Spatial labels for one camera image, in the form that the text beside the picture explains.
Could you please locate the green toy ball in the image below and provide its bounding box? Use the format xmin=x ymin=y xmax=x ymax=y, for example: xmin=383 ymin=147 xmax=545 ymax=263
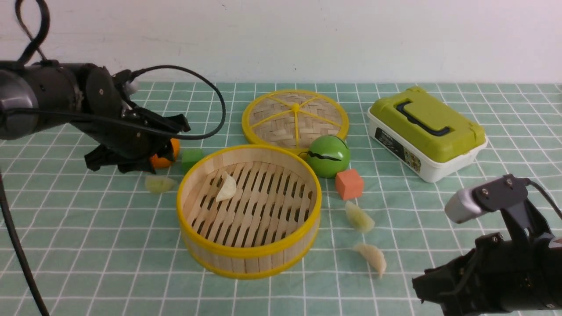
xmin=306 ymin=135 xmax=350 ymax=179

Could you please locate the orange foam cube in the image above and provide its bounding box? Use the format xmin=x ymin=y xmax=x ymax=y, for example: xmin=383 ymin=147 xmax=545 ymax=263
xmin=335 ymin=169 xmax=364 ymax=201

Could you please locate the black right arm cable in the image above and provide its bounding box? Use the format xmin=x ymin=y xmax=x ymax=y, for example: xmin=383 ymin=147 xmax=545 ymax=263
xmin=527 ymin=179 xmax=562 ymax=220

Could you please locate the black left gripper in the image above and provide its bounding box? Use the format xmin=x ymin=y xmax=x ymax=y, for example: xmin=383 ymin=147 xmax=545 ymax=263
xmin=72 ymin=64 xmax=191 ymax=174

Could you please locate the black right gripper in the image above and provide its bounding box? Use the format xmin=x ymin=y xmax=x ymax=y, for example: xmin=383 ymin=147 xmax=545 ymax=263
xmin=412 ymin=233 xmax=561 ymax=316

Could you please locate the bamboo steamer tray yellow rim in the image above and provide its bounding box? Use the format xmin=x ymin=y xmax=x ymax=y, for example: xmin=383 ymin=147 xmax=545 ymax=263
xmin=177 ymin=144 xmax=322 ymax=279

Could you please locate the green foam cube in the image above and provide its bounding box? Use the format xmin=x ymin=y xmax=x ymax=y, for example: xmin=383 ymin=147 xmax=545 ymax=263
xmin=181 ymin=148 xmax=205 ymax=174

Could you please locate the orange toy pear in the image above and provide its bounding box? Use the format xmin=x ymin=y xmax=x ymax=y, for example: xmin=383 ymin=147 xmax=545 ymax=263
xmin=151 ymin=138 xmax=180 ymax=169

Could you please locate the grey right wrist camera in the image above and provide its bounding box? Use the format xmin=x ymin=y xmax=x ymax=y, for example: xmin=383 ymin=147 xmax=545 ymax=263
xmin=444 ymin=174 xmax=555 ymax=242

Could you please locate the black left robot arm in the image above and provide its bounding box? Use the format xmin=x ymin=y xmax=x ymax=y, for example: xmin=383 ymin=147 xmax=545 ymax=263
xmin=1 ymin=61 xmax=190 ymax=173

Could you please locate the woven bamboo steamer lid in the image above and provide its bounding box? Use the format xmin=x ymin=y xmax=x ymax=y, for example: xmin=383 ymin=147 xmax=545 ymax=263
xmin=241 ymin=90 xmax=349 ymax=154

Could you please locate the white dumpling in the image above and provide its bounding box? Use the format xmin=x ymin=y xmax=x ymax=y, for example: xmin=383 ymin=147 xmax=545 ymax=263
xmin=353 ymin=243 xmax=387 ymax=279
xmin=215 ymin=171 xmax=237 ymax=202

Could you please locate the pale green dumpling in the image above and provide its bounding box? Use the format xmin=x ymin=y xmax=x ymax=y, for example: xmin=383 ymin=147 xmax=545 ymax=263
xmin=144 ymin=174 xmax=177 ymax=194
xmin=345 ymin=201 xmax=375 ymax=233

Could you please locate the green checkered tablecloth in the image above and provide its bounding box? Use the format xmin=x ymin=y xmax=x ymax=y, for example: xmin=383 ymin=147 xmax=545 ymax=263
xmin=0 ymin=83 xmax=562 ymax=316

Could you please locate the green lidded white box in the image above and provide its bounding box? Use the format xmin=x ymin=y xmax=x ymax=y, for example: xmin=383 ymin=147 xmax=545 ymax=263
xmin=367 ymin=86 xmax=488 ymax=183

